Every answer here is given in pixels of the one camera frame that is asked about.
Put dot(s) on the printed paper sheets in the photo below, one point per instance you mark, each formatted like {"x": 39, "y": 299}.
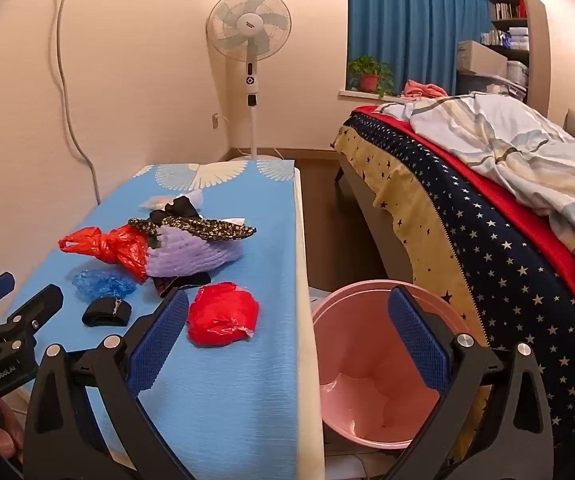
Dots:
{"x": 352, "y": 465}

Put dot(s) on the knotted red plastic bag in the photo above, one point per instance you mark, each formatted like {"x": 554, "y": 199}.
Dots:
{"x": 122, "y": 250}

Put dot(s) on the pink cloth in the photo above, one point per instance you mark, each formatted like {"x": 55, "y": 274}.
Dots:
{"x": 420, "y": 90}

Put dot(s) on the navy star blanket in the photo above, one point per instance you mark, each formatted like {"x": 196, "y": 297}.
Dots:
{"x": 507, "y": 270}

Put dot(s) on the blue curtain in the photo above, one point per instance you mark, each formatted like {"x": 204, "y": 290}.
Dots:
{"x": 407, "y": 25}

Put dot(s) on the white storage box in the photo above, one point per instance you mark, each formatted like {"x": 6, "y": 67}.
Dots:
{"x": 517, "y": 72}

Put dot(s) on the white table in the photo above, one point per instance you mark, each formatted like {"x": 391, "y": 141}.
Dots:
{"x": 310, "y": 360}

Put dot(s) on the blue plastic shoe cover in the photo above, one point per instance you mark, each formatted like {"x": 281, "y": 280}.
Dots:
{"x": 100, "y": 284}

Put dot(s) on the clear plastic wrapper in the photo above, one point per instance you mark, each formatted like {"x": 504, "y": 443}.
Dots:
{"x": 192, "y": 196}

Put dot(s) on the white standing fan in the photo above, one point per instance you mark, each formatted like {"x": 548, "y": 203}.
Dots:
{"x": 249, "y": 22}

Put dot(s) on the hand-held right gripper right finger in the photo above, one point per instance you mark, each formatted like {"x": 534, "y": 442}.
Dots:
{"x": 417, "y": 340}

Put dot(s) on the small black cloth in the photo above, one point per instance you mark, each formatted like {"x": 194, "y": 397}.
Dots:
{"x": 180, "y": 206}

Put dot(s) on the clear plastic packet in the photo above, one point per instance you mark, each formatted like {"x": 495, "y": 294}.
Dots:
{"x": 155, "y": 202}

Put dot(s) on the pink plastic basin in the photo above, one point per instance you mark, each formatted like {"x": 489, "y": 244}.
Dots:
{"x": 367, "y": 360}

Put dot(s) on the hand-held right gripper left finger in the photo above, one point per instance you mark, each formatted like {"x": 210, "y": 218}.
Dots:
{"x": 160, "y": 340}

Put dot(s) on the cardboard box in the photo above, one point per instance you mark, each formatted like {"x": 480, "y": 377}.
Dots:
{"x": 482, "y": 57}

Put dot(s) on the person's left hand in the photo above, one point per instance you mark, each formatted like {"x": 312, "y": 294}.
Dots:
{"x": 0, "y": 440}

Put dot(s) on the black floral cloth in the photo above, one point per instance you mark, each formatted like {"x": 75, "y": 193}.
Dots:
{"x": 217, "y": 229}

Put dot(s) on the black cloth scrap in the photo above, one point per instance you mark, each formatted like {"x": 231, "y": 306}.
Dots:
{"x": 192, "y": 279}

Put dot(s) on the dark bookshelf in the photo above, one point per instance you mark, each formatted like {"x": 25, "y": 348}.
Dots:
{"x": 510, "y": 25}

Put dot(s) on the small white wall socket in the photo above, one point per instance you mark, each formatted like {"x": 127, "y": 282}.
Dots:
{"x": 215, "y": 121}

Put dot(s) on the potted green plant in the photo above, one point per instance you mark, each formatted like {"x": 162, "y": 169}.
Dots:
{"x": 369, "y": 81}

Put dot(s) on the purple foam net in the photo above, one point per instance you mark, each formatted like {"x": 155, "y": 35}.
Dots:
{"x": 187, "y": 252}

